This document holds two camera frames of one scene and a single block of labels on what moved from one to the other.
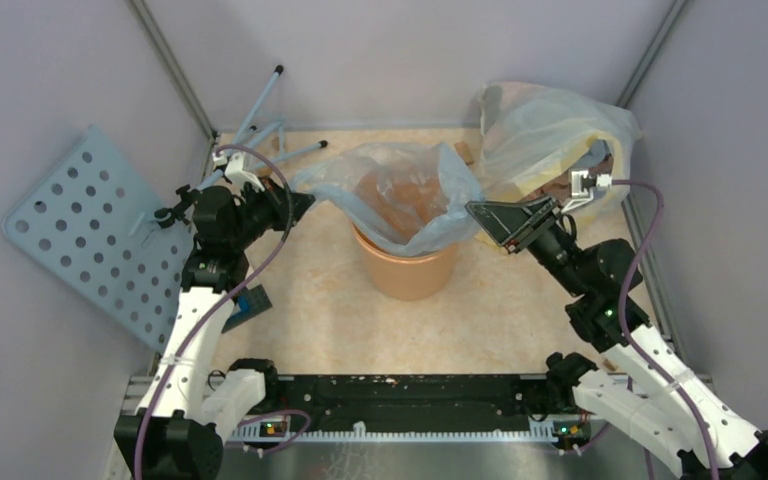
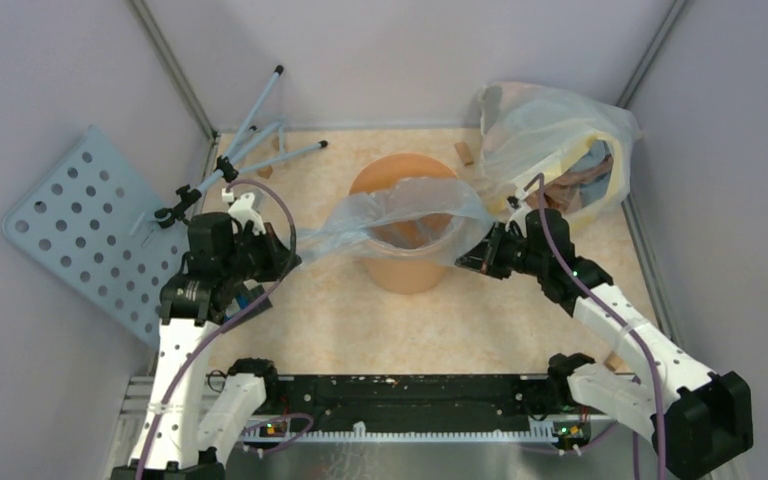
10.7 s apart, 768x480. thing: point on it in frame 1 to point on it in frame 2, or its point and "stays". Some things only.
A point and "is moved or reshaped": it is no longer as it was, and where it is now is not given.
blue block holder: x=250 y=302 stays
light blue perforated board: x=92 y=223 stays
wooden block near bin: x=463 y=149 stays
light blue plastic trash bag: x=406 y=199 is moved or reshaped
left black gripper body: x=271 y=211 to x=260 y=258
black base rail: x=456 y=400 stays
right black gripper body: x=535 y=220 to x=506 y=252
